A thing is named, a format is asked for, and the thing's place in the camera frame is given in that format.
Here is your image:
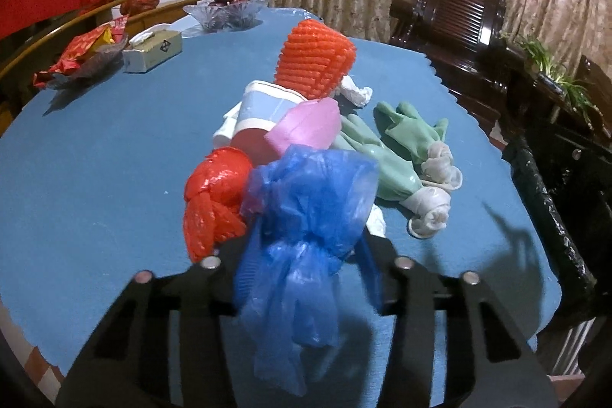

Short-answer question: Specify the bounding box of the small red patterned bag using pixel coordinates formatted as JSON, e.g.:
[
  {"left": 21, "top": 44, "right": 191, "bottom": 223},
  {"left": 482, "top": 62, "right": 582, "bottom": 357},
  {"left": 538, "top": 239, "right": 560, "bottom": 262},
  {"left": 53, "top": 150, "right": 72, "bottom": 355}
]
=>
[{"left": 119, "top": 0, "right": 161, "bottom": 16}]

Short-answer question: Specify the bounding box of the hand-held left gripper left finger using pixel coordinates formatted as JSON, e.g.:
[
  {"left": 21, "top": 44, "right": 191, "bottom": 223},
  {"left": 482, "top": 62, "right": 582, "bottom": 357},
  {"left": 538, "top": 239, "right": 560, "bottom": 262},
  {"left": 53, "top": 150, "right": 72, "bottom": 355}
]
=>
[{"left": 56, "top": 240, "right": 250, "bottom": 408}]

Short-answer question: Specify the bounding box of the light wooden chair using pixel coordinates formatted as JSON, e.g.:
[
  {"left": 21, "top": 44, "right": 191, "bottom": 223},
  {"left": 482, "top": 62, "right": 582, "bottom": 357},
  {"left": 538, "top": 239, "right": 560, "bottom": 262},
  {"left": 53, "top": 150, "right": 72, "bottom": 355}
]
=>
[{"left": 0, "top": 0, "right": 130, "bottom": 136}]

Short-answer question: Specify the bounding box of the green rubber glove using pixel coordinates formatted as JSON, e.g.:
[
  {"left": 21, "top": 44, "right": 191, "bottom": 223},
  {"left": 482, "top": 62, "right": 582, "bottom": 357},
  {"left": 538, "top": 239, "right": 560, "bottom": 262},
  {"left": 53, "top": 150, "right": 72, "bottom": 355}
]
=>
[
  {"left": 330, "top": 114, "right": 453, "bottom": 241},
  {"left": 373, "top": 101, "right": 464, "bottom": 192}
]

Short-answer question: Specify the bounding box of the dark wooden armchair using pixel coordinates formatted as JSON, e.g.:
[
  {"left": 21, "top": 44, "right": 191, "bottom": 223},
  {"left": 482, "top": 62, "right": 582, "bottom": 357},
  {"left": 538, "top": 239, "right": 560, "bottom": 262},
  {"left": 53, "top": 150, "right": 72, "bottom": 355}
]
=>
[{"left": 389, "top": 0, "right": 508, "bottom": 60}]

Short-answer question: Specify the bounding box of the dark wooden side table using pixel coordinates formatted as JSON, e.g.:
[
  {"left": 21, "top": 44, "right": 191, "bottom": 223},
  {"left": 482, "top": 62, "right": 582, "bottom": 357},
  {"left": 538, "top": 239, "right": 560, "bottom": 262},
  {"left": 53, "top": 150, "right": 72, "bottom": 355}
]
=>
[{"left": 430, "top": 40, "right": 612, "bottom": 165}]

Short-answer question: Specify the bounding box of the glass fruit bowl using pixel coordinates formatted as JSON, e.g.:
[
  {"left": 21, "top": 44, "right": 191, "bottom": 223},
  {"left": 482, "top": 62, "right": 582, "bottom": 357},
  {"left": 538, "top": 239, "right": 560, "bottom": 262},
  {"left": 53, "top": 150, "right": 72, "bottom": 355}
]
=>
[{"left": 183, "top": 0, "right": 272, "bottom": 32}]

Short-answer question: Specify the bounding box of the red snack packet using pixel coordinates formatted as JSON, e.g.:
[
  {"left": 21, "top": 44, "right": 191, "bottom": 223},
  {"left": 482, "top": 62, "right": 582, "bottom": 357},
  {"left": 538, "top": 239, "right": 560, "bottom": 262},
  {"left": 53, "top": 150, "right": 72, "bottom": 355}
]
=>
[{"left": 33, "top": 13, "right": 130, "bottom": 88}]

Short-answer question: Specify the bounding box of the orange foam fruit net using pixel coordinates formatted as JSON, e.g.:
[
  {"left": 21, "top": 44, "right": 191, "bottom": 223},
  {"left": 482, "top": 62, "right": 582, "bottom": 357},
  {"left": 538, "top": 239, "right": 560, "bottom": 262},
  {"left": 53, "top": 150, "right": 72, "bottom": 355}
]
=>
[{"left": 274, "top": 19, "right": 357, "bottom": 103}]

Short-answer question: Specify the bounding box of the crumpled white tissue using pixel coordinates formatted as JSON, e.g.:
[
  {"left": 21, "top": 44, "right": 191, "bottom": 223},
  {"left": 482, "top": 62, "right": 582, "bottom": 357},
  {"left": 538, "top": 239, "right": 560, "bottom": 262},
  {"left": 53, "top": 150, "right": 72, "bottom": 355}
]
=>
[
  {"left": 365, "top": 203, "right": 387, "bottom": 237},
  {"left": 335, "top": 76, "right": 374, "bottom": 107}
]

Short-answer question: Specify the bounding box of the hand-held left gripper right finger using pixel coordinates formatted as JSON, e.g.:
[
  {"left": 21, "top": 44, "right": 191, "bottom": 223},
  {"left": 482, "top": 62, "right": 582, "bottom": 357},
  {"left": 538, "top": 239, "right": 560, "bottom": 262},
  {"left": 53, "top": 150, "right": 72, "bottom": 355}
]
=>
[{"left": 353, "top": 231, "right": 560, "bottom": 408}]

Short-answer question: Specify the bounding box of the green potted plant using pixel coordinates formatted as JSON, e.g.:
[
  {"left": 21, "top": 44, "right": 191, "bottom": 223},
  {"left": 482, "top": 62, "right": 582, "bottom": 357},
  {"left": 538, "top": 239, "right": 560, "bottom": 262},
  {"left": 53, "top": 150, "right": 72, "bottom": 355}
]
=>
[{"left": 500, "top": 33, "right": 597, "bottom": 123}]

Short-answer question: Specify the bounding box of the pink plastic bag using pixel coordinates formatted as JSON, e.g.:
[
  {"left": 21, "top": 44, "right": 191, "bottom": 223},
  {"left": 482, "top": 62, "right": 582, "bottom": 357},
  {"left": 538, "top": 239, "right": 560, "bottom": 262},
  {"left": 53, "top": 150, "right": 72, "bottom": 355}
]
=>
[{"left": 265, "top": 98, "right": 342, "bottom": 153}]

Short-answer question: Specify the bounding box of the red plastic bag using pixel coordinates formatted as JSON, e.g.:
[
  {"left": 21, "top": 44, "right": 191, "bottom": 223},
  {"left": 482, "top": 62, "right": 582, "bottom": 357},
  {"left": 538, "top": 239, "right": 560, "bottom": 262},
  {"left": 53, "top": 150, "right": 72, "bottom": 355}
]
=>
[{"left": 184, "top": 147, "right": 255, "bottom": 263}]

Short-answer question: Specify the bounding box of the blue and white paper cup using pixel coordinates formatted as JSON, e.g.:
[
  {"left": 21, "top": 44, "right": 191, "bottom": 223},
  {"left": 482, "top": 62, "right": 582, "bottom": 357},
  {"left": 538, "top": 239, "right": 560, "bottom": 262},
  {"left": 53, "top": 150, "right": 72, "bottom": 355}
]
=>
[{"left": 231, "top": 80, "right": 311, "bottom": 165}]

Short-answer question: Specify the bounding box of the tissue box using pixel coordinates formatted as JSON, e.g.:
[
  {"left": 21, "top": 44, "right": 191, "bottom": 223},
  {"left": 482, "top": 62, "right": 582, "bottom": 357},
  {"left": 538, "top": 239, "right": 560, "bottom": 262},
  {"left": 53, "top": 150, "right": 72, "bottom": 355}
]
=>
[{"left": 122, "top": 24, "right": 183, "bottom": 74}]

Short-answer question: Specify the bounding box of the blue plastic bag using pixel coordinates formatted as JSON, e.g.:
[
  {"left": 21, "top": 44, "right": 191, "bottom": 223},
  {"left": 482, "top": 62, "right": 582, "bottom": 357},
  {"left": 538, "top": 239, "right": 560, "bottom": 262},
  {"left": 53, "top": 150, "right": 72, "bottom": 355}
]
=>
[{"left": 234, "top": 145, "right": 384, "bottom": 397}]

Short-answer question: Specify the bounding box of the light wooden sideboard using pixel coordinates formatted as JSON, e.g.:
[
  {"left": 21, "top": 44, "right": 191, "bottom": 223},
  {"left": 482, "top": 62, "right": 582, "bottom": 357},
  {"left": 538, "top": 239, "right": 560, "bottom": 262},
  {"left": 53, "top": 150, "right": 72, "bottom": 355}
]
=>
[{"left": 125, "top": 0, "right": 204, "bottom": 31}]

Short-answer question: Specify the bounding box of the glass snack dish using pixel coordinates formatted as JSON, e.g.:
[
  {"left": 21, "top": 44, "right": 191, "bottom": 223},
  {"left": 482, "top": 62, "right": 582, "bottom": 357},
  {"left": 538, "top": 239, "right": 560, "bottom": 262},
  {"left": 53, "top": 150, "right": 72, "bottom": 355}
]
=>
[{"left": 48, "top": 33, "right": 130, "bottom": 91}]

